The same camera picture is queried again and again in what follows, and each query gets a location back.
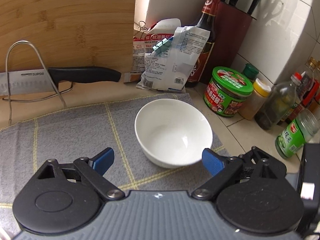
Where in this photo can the red cap sauce bottle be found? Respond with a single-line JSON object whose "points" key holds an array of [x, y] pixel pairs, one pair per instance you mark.
{"points": [[305, 92]]}

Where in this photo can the dark oil glass bottle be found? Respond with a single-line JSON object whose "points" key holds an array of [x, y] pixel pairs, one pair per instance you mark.
{"points": [[281, 98]]}

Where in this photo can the green label glass jar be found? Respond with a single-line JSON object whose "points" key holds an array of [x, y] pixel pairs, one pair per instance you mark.
{"points": [[300, 131]]}

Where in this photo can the yellow lid spice jar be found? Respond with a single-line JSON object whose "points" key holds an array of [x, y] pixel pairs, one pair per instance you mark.
{"points": [[255, 101]]}

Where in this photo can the plain white bowl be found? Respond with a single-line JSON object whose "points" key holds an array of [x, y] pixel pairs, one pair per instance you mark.
{"points": [[172, 133]]}

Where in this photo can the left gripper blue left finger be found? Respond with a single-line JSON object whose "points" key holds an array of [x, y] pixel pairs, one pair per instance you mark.
{"points": [[91, 171]]}

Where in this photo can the white printed food bag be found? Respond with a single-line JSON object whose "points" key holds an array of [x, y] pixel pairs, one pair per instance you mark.
{"points": [[169, 70]]}

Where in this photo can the bamboo cutting board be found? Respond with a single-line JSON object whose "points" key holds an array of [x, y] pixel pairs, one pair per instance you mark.
{"points": [[67, 33]]}

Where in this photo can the green cap small bottle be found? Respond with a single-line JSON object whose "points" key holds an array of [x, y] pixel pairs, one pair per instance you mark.
{"points": [[250, 72]]}

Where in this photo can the dark red knife block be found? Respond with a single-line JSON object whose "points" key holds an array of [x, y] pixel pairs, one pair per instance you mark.
{"points": [[231, 26]]}

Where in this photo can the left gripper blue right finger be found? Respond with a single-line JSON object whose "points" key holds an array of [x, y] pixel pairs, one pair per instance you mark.
{"points": [[223, 171]]}

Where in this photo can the wire knife stand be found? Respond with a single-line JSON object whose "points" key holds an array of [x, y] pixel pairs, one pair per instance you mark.
{"points": [[28, 81]]}

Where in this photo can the dark soy sauce bottle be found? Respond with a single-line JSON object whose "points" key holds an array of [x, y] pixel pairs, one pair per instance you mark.
{"points": [[208, 35]]}

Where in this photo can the steel cleaver black handle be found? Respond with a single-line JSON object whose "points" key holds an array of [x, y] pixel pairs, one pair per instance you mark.
{"points": [[84, 74]]}

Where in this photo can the red white snack bag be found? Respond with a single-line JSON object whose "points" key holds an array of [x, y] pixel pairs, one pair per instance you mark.
{"points": [[144, 39]]}

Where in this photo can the grey checked table mat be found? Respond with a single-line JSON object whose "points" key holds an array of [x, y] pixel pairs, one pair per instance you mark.
{"points": [[83, 132]]}

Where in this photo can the green lid sauce jar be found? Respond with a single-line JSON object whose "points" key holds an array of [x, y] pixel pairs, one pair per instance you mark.
{"points": [[227, 91]]}

